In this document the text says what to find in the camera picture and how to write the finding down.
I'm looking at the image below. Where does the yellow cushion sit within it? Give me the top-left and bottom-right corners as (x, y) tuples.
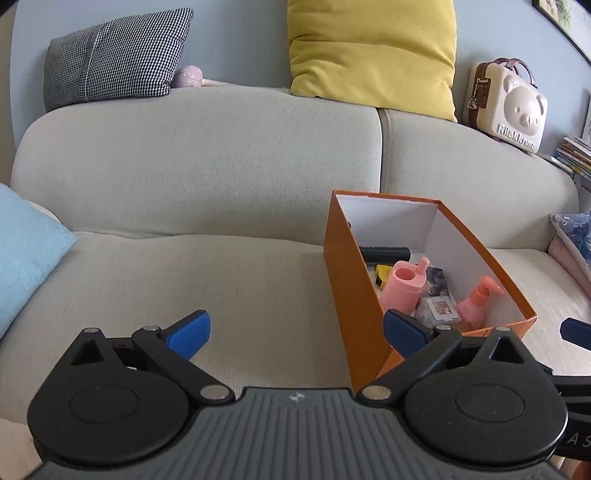
(287, 0), (457, 121)

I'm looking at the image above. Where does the black white checkered cushion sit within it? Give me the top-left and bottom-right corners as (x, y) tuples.
(43, 8), (193, 112)

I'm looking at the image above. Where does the orange cardboard box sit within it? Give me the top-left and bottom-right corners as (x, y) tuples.
(324, 190), (538, 390)

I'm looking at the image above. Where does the cream bear mini suitcase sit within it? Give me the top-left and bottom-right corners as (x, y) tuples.
(463, 57), (548, 154)

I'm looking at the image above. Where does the stack of books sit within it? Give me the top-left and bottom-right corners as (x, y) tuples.
(541, 136), (591, 181)

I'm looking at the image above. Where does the yellow tape measure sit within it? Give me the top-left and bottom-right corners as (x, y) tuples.
(375, 264), (393, 290)

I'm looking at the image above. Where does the dark green tube bottle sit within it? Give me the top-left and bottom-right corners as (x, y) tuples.
(359, 246), (412, 265)

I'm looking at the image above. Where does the light blue cushion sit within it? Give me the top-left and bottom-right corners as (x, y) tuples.
(0, 185), (77, 333)

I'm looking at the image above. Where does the dark illustrated card box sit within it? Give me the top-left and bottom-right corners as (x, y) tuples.
(424, 267), (449, 297)

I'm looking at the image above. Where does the pink plush toy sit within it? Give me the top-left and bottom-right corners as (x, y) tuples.
(170, 65), (228, 88)

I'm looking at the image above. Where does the framed wall picture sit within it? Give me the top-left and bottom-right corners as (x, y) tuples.
(532, 0), (591, 56)

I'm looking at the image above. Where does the pink pump bottle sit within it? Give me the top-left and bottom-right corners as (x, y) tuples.
(457, 275), (505, 329)

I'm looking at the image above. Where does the beige fabric sofa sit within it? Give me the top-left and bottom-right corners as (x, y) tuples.
(0, 85), (591, 467)

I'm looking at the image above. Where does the pink plastic cup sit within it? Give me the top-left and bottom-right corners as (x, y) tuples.
(380, 257), (430, 315)

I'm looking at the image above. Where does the blue floral cushion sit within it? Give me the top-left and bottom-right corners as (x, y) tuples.
(549, 212), (590, 277)

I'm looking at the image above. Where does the pink cushion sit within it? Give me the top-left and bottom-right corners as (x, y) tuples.
(548, 236), (590, 292)

